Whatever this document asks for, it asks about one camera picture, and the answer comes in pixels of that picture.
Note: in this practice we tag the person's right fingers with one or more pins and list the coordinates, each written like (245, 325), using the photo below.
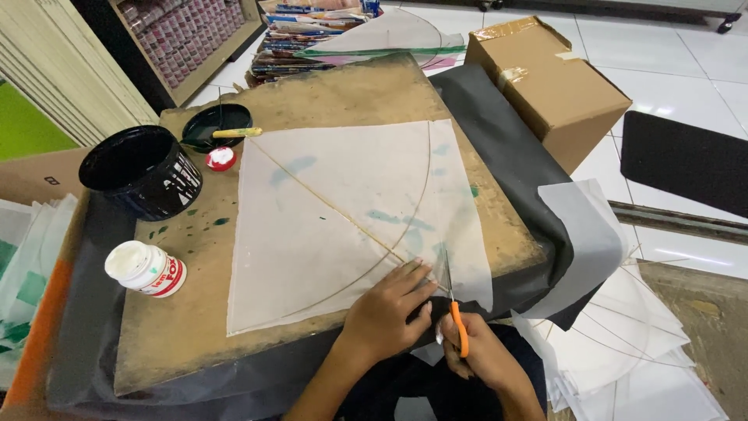
(453, 345)

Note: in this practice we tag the red and white small cap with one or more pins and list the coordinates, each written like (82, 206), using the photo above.
(221, 158)

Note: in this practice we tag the wooden shelf of thread spools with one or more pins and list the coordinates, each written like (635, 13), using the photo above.
(184, 41)

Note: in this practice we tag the grey paper sheet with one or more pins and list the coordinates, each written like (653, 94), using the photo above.
(578, 245)

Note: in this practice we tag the pile of white finished kites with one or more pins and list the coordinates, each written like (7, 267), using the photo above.
(619, 351)

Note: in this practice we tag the person's right hand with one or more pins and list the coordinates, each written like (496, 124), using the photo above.
(482, 354)

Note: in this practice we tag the person's left hand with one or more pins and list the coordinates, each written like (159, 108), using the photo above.
(380, 316)

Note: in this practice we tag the white glue bottle red label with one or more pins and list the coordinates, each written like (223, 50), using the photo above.
(146, 269)

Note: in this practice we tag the black round lid dish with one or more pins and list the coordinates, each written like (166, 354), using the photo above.
(213, 124)

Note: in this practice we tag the black floor mat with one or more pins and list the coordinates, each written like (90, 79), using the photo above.
(683, 161)

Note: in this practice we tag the stack of colourful printed kites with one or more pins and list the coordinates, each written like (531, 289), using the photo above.
(298, 41)

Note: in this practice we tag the brown cardboard box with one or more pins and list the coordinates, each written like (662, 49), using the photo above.
(549, 93)

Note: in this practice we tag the white paper kite bamboo frame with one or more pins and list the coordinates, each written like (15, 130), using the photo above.
(327, 222)

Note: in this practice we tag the person's dark clothing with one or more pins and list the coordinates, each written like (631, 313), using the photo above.
(432, 386)

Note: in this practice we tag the metal floor rail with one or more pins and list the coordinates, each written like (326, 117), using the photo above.
(678, 222)

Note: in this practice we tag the black paper sheet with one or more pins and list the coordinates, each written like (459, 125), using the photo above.
(496, 152)

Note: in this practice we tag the pile of white green kites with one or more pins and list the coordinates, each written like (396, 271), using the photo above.
(26, 257)

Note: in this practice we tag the green board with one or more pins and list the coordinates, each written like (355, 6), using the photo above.
(29, 126)

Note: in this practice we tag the black plastic bucket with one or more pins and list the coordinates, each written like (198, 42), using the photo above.
(143, 172)

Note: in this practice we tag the flat brown cardboard sheet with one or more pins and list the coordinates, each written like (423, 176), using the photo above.
(41, 175)

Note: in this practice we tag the brown wooden work board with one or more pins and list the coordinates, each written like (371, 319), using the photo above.
(234, 175)

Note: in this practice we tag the cream folding door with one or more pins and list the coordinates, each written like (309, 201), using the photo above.
(70, 70)

